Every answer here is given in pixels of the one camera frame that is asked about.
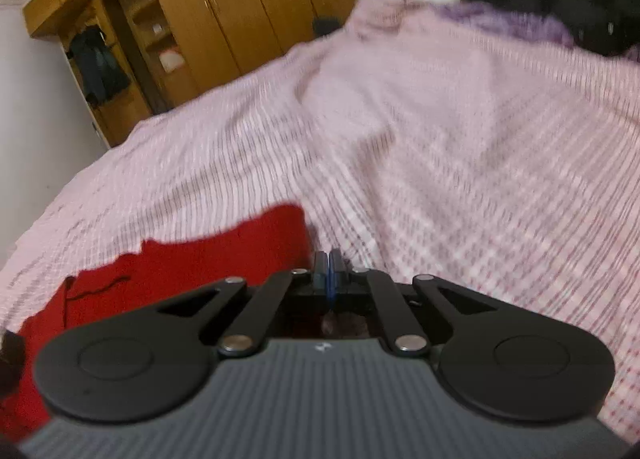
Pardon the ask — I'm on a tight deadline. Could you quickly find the white container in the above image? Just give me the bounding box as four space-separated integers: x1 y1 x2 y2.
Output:
157 50 184 73

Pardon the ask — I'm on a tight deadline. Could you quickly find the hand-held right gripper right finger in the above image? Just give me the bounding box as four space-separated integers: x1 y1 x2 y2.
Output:
329 248 497 358

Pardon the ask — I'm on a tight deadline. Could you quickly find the dark hanging jacket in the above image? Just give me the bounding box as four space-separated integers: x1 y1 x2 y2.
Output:
67 24 132 108

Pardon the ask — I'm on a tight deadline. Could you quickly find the purple cloth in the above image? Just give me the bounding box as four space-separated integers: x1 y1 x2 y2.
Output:
435 2 640 63

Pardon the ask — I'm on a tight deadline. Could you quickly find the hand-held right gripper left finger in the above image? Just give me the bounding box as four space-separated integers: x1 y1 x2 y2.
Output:
155 251 329 358

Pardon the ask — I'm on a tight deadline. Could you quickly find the red knitted cloth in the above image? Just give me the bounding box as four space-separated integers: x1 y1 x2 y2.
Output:
0 204 322 443

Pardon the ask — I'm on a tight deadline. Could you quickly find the pink checked bed blanket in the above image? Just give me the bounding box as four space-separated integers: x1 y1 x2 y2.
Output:
0 0 640 440

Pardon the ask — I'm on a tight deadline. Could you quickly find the wooden wardrobe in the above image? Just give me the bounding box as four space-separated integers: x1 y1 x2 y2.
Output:
22 0 359 148

